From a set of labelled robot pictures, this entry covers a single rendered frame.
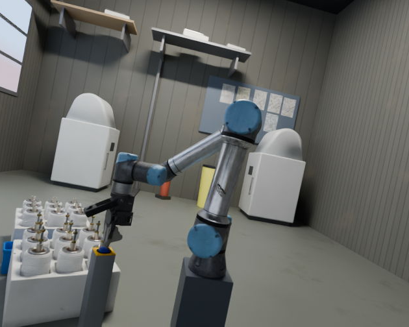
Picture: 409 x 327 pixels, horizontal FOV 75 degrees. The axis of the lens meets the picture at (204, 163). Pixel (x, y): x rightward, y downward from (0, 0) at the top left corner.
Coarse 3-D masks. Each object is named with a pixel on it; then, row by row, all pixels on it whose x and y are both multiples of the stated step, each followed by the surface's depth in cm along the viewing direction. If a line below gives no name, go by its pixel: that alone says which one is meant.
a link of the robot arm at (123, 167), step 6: (120, 156) 97; (126, 156) 96; (132, 156) 97; (120, 162) 97; (126, 162) 97; (132, 162) 97; (120, 168) 97; (126, 168) 96; (114, 174) 98; (120, 174) 97; (126, 174) 96; (114, 180) 97; (120, 180) 97; (126, 180) 97; (132, 180) 100
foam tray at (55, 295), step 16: (16, 240) 124; (16, 256) 109; (16, 272) 98; (64, 272) 104; (80, 272) 107; (112, 272) 113; (16, 288) 94; (32, 288) 97; (48, 288) 100; (64, 288) 103; (80, 288) 106; (112, 288) 114; (16, 304) 95; (32, 304) 97; (48, 304) 100; (64, 304) 104; (80, 304) 107; (112, 304) 115; (16, 320) 95; (32, 320) 98; (48, 320) 101
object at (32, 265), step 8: (24, 256) 99; (32, 256) 99; (40, 256) 100; (48, 256) 102; (24, 264) 99; (32, 264) 99; (40, 264) 100; (48, 264) 103; (24, 272) 99; (32, 272) 99; (40, 272) 100; (48, 272) 104
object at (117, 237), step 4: (108, 228) 98; (116, 228) 99; (116, 232) 99; (112, 236) 99; (116, 236) 100; (120, 236) 101; (108, 240) 98; (112, 240) 99; (116, 240) 100; (104, 244) 99; (108, 244) 98
